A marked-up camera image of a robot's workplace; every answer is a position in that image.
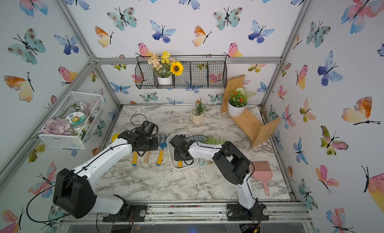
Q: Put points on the pink purple flowers bunch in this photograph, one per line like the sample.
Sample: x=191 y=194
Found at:
x=57 y=126

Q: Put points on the white pot red green plant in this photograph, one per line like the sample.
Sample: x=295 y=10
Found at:
x=238 y=101

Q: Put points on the wooden stand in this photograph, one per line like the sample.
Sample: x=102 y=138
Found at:
x=249 y=123

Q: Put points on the white pot with flowers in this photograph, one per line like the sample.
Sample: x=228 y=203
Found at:
x=165 y=68

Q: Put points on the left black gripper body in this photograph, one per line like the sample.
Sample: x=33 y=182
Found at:
x=151 y=144

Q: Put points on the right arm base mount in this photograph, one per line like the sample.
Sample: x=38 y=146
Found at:
x=236 y=212

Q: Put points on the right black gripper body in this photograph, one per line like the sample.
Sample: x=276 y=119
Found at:
x=177 y=155

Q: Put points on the white mesh wall basket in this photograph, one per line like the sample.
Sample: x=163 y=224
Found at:
x=93 y=106

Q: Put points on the green rake wooden handle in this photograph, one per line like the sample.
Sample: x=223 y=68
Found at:
x=146 y=160

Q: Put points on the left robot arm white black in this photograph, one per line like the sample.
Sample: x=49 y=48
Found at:
x=74 y=191

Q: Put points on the small woven pot plant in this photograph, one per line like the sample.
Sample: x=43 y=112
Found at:
x=197 y=114

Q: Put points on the black wire wall basket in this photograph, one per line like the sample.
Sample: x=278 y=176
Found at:
x=199 y=72

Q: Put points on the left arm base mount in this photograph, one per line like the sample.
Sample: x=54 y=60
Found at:
x=128 y=214

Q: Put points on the round tin in basket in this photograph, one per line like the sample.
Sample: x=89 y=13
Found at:
x=76 y=119

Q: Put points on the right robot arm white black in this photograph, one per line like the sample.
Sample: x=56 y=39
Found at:
x=232 y=163

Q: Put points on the yellow bottle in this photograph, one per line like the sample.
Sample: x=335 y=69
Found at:
x=115 y=137

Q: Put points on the white storage box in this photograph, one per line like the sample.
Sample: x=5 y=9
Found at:
x=186 y=164

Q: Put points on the pink hand brush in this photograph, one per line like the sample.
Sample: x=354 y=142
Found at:
x=263 y=173

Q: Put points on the teal shovel yellow handle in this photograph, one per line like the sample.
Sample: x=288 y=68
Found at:
x=135 y=159

